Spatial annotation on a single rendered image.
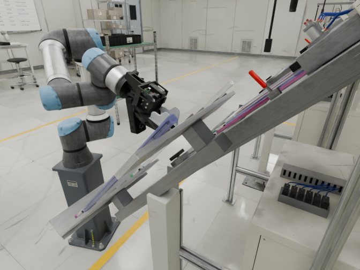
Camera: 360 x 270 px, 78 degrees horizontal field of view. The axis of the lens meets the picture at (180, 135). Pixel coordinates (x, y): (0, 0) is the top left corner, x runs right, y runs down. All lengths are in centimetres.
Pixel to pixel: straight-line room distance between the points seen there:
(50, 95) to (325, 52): 72
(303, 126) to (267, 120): 156
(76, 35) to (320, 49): 87
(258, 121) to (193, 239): 107
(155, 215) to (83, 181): 73
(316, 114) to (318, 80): 156
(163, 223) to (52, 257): 113
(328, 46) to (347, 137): 164
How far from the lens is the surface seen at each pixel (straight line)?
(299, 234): 85
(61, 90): 75
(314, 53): 62
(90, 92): 75
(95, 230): 151
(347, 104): 133
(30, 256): 171
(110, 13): 756
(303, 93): 60
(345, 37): 62
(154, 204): 57
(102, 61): 69
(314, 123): 217
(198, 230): 159
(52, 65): 88
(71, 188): 136
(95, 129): 120
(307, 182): 106
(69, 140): 121
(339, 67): 58
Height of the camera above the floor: 122
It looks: 27 degrees down
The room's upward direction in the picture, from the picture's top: straight up
